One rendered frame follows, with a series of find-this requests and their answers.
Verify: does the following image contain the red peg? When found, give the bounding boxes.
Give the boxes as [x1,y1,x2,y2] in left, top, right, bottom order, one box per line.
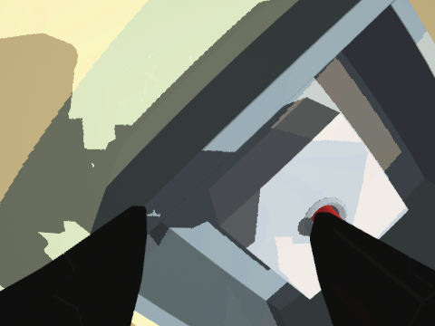
[312,206,341,221]

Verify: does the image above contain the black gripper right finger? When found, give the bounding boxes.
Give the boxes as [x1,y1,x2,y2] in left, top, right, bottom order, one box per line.
[309,211,435,326]

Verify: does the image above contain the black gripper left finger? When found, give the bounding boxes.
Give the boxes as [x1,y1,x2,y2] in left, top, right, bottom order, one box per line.
[0,206,148,326]

